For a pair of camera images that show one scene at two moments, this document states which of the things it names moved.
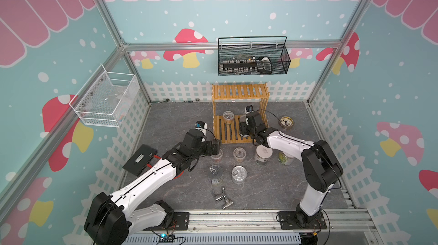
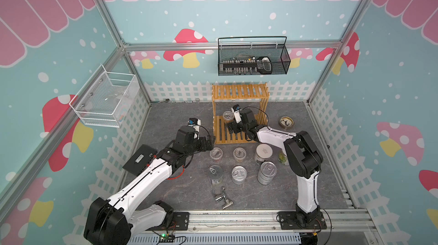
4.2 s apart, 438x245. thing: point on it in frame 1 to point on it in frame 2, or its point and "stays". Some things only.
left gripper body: [205, 148] to [198, 145]
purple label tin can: [239, 174] stays
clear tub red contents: [217, 158] stays
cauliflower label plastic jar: [284, 159] stays
